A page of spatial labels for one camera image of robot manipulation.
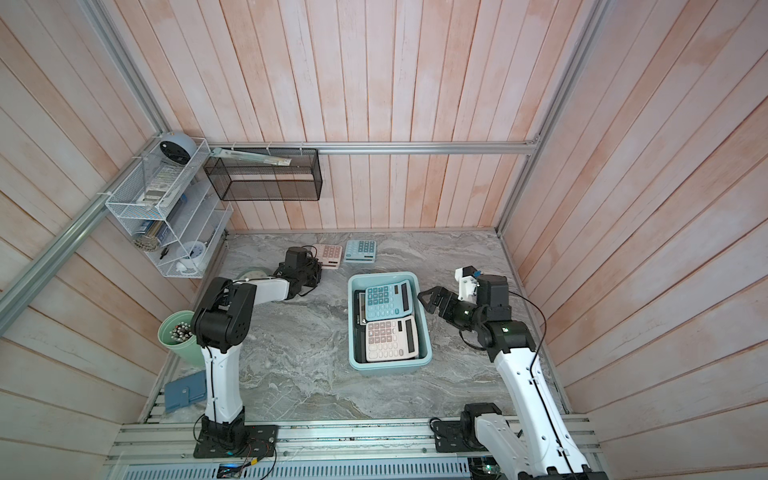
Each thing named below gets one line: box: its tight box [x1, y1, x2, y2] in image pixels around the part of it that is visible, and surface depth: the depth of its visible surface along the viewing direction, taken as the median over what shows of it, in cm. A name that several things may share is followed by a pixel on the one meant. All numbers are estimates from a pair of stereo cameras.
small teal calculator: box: [344, 240, 377, 263], surface depth 113 cm
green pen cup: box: [157, 310, 206, 368], surface depth 77 cm
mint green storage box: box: [348, 271, 433, 376], surface depth 85 cm
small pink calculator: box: [313, 244, 343, 270], surface depth 112 cm
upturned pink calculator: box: [366, 316, 418, 362], surface depth 81 cm
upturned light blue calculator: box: [365, 280, 413, 321], surface depth 89 cm
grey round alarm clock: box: [159, 132, 197, 165], surface depth 84 cm
